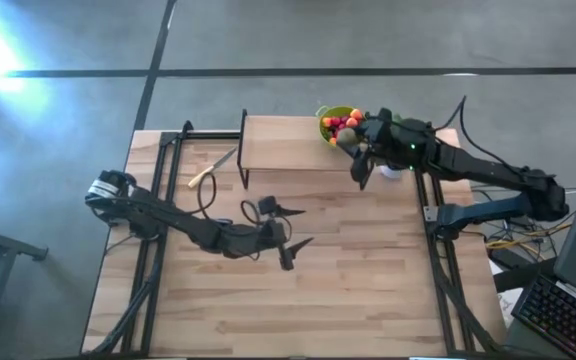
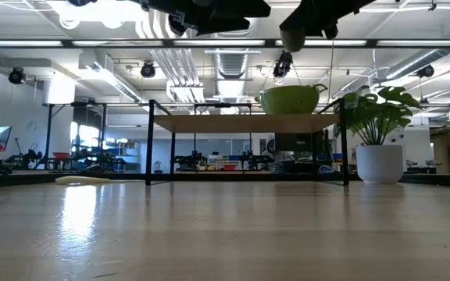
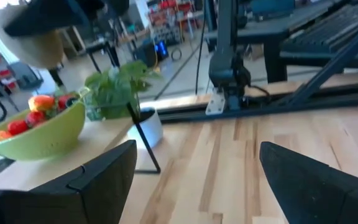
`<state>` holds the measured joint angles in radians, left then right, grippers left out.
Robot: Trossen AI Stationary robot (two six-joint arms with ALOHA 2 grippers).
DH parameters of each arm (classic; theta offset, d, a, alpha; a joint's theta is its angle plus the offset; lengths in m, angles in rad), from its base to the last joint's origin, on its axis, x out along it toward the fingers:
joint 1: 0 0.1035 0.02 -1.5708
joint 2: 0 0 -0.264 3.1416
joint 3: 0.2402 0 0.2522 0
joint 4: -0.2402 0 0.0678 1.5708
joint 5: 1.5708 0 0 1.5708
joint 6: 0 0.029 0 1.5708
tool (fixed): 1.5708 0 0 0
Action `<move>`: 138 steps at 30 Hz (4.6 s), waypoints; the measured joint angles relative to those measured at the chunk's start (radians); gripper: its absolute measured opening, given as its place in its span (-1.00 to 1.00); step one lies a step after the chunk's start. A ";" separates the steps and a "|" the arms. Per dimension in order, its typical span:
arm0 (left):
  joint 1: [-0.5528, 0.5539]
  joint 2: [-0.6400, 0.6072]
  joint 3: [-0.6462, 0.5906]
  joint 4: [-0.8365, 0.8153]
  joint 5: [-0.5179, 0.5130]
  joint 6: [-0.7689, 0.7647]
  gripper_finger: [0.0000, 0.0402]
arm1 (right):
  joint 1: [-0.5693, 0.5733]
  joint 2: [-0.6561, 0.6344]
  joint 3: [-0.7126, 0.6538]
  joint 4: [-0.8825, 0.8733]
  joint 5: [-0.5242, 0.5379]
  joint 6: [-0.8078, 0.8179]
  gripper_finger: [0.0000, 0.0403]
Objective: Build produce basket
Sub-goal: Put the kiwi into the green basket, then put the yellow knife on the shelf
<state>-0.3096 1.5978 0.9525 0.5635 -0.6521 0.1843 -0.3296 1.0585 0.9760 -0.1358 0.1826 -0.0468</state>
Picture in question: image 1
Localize green colander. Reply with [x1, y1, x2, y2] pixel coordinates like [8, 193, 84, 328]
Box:
[316, 104, 365, 149]

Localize black frame crossbar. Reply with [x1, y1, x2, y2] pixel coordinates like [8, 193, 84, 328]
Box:
[160, 130, 243, 141]

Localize green plant in white pot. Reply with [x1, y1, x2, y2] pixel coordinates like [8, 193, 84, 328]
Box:
[378, 115, 422, 180]

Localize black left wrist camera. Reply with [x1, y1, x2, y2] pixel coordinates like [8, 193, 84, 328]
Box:
[260, 220, 287, 247]

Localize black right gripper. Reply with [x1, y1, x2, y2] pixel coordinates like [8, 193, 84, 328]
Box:
[351, 117, 394, 192]

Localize yellow cable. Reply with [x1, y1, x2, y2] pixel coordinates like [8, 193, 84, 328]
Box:
[485, 222, 574, 251]

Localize black aluminium rail frame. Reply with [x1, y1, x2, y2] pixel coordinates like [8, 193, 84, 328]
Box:
[90, 119, 192, 356]
[414, 149, 502, 357]

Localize wooden shelf with black legs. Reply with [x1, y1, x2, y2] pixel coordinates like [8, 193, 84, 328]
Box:
[236, 108, 377, 190]

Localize black power brick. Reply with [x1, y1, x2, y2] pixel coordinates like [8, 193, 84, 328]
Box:
[487, 247, 525, 271]

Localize knife with wooden handle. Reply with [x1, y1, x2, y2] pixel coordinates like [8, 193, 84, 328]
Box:
[188, 146, 238, 190]

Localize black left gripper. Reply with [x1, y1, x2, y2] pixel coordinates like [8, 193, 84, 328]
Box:
[258, 196, 315, 271]

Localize white printed paper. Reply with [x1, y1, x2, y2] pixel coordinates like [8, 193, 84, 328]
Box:
[487, 259, 524, 329]

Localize green mango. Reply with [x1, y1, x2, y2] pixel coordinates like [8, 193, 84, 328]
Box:
[336, 127, 360, 148]

